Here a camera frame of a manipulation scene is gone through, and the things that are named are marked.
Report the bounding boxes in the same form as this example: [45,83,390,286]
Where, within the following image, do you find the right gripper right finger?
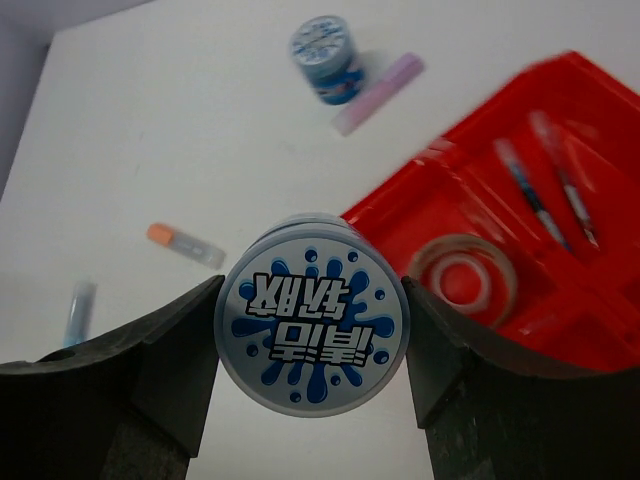
[402,278,639,479]

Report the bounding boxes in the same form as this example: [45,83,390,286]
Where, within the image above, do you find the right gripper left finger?
[1,276,223,479]

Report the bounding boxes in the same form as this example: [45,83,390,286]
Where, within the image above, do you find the blue highlighter pen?
[63,280,97,348]

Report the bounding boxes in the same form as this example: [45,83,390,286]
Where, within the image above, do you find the large clear tape roll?
[407,234,518,330]

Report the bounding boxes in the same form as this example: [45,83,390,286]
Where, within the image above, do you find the orange capped lead case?
[146,223,226,270]

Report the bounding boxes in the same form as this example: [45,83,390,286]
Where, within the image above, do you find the blue tape stack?
[289,15,365,105]
[213,213,410,418]

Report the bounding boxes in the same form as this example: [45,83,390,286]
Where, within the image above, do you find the blue pen refill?
[493,138,571,251]

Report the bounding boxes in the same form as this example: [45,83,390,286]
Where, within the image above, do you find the red pen refill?
[529,110,600,249]

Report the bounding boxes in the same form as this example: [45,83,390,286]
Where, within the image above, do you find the pink eraser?
[332,53,425,136]

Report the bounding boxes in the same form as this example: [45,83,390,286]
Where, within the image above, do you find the small clear tape roll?
[430,254,491,314]

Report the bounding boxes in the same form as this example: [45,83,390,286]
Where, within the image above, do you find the red plastic bin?
[344,52,639,371]

